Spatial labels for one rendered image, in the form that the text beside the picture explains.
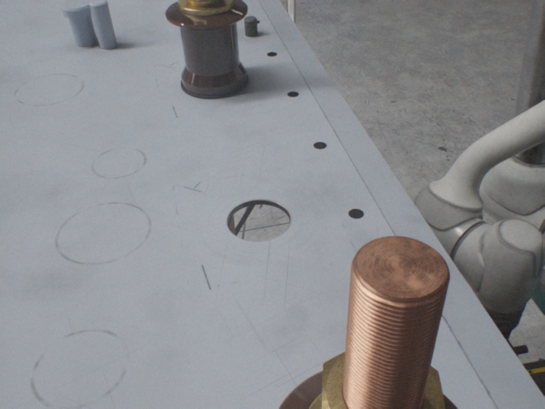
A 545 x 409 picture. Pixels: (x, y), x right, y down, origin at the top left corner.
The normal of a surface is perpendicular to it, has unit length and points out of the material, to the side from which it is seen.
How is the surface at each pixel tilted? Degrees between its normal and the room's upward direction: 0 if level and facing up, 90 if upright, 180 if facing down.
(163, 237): 0
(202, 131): 0
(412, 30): 0
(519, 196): 92
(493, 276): 87
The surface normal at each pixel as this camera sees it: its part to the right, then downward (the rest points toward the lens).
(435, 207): -0.72, -0.04
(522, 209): -0.65, 0.50
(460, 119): -0.04, -0.77
